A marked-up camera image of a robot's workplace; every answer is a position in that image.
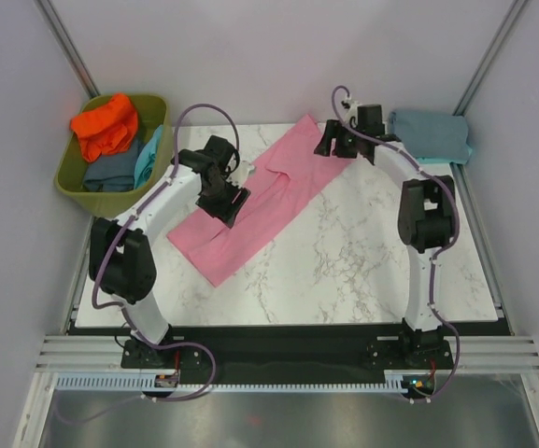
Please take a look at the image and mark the dark blue t shirt in bin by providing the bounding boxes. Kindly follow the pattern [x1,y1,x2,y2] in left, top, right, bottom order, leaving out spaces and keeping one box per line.
[82,138,142,192]

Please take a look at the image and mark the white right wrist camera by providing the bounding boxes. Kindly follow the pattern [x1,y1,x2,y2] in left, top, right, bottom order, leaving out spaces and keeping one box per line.
[341,94,362,127]

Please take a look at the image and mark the folded grey blue t shirt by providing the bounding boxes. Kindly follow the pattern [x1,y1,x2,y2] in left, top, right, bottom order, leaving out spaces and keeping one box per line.
[388,108,469,159]

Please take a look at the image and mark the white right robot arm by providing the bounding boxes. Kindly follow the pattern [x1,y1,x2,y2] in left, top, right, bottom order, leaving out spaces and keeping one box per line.
[314,97,460,369]

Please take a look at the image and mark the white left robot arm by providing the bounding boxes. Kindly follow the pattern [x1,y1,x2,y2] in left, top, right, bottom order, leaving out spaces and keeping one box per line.
[89,135,255,369]

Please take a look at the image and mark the aluminium frame rail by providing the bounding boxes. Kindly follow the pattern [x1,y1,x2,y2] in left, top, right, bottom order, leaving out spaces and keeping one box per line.
[36,336,539,373]

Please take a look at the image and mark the light blue cable duct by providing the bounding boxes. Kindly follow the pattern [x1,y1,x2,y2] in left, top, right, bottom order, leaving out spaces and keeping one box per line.
[54,371,433,394]

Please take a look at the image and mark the pink t shirt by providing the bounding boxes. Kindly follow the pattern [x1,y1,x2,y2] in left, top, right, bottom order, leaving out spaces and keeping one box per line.
[167,115,350,287]

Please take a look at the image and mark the olive green plastic bin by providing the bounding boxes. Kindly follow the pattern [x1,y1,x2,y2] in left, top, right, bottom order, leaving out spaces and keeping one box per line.
[55,94,174,218]

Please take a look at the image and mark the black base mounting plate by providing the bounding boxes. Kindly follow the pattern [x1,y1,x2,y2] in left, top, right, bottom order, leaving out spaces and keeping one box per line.
[121,324,453,385]

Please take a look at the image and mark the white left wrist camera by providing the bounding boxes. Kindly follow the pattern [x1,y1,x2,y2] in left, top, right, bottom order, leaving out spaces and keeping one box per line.
[229,161,256,186]

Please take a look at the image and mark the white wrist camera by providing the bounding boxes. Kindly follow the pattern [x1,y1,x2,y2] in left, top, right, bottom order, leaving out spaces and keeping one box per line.
[341,94,362,127]
[229,161,256,186]

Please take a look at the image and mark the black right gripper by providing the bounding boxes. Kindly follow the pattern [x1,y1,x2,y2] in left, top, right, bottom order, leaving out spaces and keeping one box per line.
[314,120,364,160]

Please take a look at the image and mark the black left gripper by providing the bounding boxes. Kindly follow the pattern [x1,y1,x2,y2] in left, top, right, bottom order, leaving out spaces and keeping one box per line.
[196,175,249,230]

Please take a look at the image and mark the orange t shirt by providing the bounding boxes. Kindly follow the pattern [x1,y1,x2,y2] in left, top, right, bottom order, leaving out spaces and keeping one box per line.
[70,93,139,163]

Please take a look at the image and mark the teal t shirt in bin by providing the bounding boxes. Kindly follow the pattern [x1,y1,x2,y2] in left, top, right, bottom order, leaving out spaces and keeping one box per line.
[134,125,164,189]

